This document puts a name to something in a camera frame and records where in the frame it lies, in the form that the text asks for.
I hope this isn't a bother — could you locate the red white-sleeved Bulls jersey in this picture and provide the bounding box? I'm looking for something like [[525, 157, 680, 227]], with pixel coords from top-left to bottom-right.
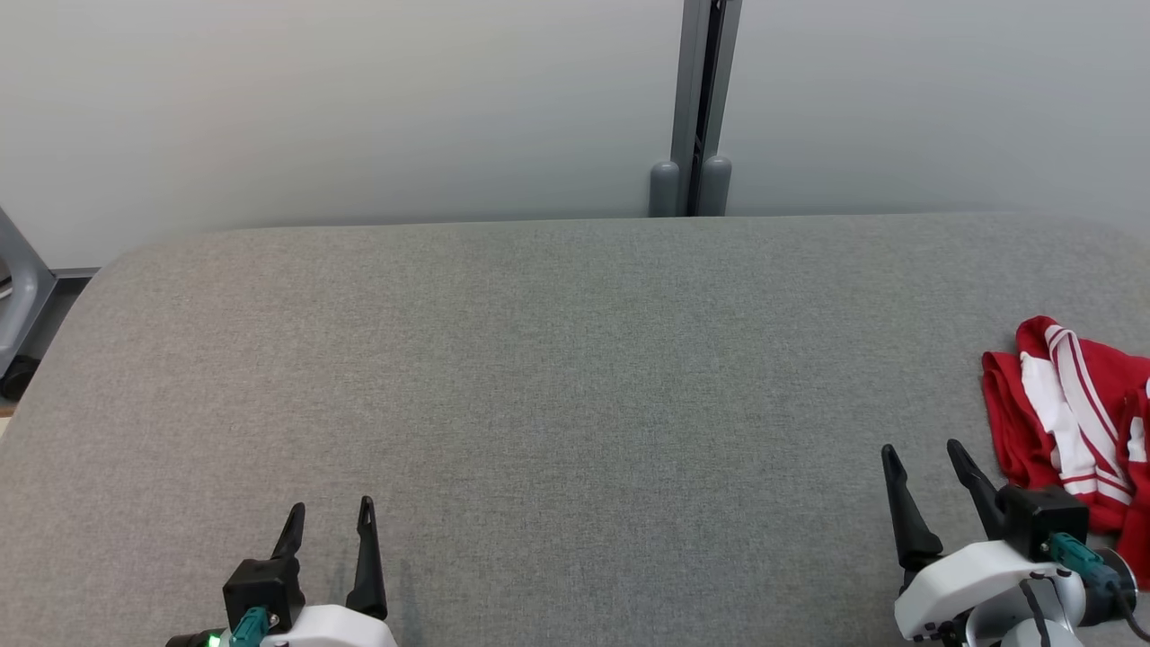
[[981, 315, 1150, 540]]

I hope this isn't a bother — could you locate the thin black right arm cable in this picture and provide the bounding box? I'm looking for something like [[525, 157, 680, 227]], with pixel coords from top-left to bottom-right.
[[1020, 580, 1054, 647]]

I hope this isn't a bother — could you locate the grey metal partition post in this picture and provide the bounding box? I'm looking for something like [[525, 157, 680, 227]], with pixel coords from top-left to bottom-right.
[[649, 0, 744, 218]]

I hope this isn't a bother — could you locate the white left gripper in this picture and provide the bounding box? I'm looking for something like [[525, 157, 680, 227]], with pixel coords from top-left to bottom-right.
[[261, 496, 398, 647]]

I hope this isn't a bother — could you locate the teal-plug camera cable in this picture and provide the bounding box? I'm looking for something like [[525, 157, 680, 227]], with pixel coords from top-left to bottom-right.
[[1047, 532, 1150, 623], [229, 607, 272, 647]]

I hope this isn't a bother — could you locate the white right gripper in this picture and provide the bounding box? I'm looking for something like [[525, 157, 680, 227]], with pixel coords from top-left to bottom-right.
[[880, 439, 1084, 641]]

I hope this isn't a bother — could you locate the teal-plug left camera cable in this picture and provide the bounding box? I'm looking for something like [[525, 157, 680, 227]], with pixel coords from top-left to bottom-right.
[[229, 607, 272, 647]]

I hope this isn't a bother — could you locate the teal-plug right camera cable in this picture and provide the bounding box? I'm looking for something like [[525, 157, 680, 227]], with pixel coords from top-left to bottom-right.
[[1047, 532, 1150, 623]]

